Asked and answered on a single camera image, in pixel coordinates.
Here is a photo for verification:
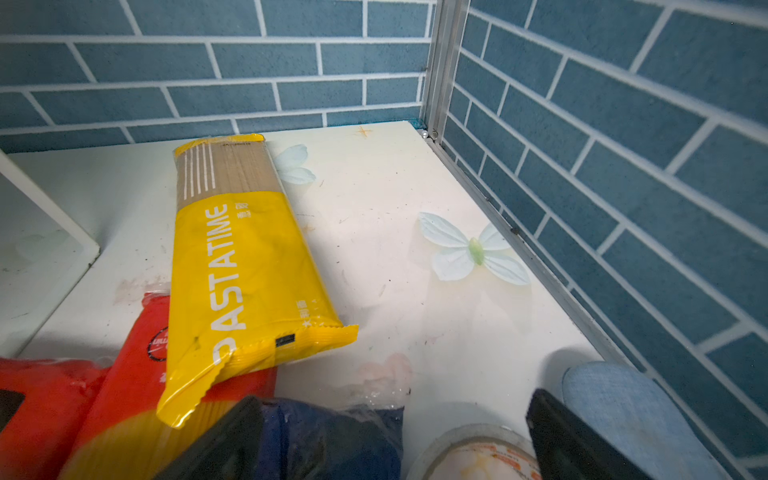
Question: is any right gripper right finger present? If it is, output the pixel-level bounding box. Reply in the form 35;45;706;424
526;389;649;480

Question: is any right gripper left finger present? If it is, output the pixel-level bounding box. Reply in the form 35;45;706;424
155;396;264;480

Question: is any yellow Pastatime pasta package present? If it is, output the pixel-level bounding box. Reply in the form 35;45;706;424
157;134;358;428

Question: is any red spaghetti package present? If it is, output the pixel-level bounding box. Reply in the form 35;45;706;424
59;293;277;479
1;358;108;479

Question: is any blue spaghetti package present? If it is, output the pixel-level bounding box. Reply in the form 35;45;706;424
252;399;404;479

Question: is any tape roll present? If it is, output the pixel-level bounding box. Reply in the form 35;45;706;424
406;424;543;480

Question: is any white wooden two-tier shelf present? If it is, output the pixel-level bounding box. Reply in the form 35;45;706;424
1;154;100;357

